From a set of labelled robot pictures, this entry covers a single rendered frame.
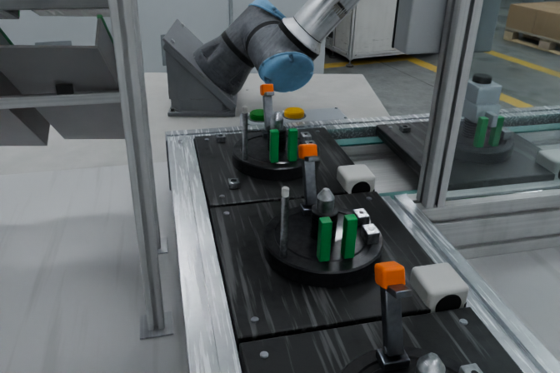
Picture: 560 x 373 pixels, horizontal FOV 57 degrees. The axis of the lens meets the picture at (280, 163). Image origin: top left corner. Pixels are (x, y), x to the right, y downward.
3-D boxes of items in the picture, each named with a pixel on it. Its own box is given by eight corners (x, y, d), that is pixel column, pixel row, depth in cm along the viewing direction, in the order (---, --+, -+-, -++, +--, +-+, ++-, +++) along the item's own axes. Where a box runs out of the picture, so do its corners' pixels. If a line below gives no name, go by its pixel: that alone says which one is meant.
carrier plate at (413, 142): (375, 134, 98) (376, 123, 97) (487, 126, 103) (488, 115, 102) (437, 196, 77) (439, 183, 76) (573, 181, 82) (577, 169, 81)
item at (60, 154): (78, 81, 163) (77, 72, 161) (362, 82, 167) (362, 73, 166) (-30, 189, 100) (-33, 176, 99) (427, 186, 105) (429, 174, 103)
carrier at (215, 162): (194, 146, 91) (191, 77, 86) (324, 136, 96) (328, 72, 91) (209, 218, 70) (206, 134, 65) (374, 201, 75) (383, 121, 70)
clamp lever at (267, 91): (262, 130, 86) (259, 85, 86) (273, 129, 87) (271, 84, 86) (267, 131, 83) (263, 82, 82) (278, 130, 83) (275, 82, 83)
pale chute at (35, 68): (63, 139, 84) (67, 114, 85) (146, 139, 85) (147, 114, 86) (-23, 47, 57) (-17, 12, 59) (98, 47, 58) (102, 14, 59)
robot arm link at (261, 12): (248, 46, 138) (285, 9, 135) (267, 75, 130) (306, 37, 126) (218, 21, 130) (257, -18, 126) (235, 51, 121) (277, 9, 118)
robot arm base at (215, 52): (199, 47, 139) (225, 22, 136) (239, 88, 142) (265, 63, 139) (187, 56, 124) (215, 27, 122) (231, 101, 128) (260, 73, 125)
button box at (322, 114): (239, 140, 107) (239, 111, 104) (336, 132, 111) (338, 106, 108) (245, 154, 100) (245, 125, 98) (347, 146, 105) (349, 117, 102)
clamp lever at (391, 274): (377, 350, 44) (372, 262, 43) (399, 346, 44) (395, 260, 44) (396, 369, 40) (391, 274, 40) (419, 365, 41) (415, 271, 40)
